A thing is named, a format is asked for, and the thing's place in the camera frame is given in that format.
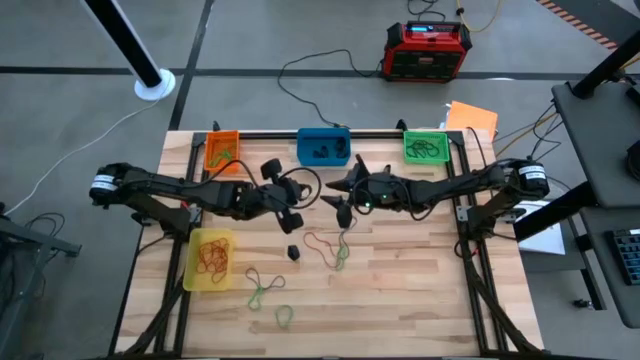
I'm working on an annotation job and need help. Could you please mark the black keyboard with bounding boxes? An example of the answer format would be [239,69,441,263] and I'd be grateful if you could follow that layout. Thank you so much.
[606,228,640,286]

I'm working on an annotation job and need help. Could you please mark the black slanted post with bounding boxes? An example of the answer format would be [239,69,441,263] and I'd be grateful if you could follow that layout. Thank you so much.
[572,30,640,100]

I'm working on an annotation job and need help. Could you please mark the black and white pole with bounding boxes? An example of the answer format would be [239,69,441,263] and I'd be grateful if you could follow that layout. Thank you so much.
[79,0,177,102]

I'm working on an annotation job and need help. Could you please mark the orange plastic basket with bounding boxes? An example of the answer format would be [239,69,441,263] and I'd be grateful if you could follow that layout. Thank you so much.
[203,130,241,175]

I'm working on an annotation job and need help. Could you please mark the grey keyboard desk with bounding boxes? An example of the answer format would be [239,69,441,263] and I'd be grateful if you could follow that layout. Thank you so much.
[579,205,640,330]

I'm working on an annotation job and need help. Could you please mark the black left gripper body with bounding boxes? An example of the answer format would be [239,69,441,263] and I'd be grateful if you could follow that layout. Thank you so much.
[249,179,314,216]

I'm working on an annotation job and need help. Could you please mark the thin dark rubber band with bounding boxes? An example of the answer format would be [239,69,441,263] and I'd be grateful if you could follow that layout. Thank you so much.
[338,219,359,251]
[244,266,288,295]

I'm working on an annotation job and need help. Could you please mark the black power cable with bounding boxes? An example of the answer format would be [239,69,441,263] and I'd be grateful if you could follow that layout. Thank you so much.
[277,48,385,129]

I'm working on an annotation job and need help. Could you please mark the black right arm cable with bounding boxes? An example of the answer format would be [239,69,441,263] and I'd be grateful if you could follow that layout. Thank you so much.
[349,184,441,223]

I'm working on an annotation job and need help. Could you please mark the yellow floor cable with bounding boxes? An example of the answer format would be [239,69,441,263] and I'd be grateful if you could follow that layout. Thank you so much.
[455,0,502,34]

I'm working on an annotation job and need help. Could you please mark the white paper sheet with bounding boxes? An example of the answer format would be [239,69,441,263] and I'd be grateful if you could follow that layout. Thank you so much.
[514,199,567,256]

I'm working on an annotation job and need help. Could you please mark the white floor cable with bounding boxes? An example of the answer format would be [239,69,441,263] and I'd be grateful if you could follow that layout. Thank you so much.
[3,97,162,216]

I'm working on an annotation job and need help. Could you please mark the red rubber band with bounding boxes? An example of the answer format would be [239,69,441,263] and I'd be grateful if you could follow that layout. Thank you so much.
[302,230,342,270]

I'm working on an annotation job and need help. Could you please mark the tangled red rubber bands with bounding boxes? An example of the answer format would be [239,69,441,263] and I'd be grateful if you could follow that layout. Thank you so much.
[194,237,232,285]

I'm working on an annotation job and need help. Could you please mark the orange paper sheet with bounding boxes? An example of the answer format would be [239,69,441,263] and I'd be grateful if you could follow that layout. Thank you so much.
[444,100,500,142]

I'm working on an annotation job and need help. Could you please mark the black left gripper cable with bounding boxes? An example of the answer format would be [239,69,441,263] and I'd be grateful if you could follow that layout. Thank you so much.
[199,158,323,211]

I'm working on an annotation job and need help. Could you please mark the yellow plastic basket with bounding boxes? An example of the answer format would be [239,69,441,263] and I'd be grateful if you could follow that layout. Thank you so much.
[182,228,236,293]

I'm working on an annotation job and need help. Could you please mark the black metal stand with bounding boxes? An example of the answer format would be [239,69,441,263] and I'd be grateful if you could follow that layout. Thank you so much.
[0,202,84,360]

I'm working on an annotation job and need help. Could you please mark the green plastic basket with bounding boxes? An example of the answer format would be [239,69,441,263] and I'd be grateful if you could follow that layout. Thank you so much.
[402,130,451,166]

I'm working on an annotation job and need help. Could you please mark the grey side table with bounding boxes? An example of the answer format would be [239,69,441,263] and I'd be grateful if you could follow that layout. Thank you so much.
[551,79,640,209]

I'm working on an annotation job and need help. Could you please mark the black table support beam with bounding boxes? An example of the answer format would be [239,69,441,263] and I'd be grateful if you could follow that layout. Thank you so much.
[513,180,599,242]

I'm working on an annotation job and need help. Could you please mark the red portable power station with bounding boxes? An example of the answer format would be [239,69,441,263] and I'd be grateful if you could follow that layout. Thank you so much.
[382,20,474,84]

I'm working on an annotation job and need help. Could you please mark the black table frame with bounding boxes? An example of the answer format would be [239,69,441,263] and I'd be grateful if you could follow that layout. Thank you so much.
[107,128,544,360]

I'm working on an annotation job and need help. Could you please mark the tangled green rubber bands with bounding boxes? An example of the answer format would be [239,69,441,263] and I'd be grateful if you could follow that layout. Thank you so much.
[208,144,235,169]

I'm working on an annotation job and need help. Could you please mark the tangled dark rubber bands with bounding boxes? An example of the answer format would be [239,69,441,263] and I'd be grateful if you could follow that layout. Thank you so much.
[405,138,441,160]

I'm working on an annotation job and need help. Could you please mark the blue plastic basket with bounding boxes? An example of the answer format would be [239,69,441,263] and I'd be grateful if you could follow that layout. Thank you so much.
[296,127,352,168]

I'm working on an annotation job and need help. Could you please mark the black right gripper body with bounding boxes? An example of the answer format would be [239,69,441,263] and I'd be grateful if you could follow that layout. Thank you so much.
[349,169,401,209]

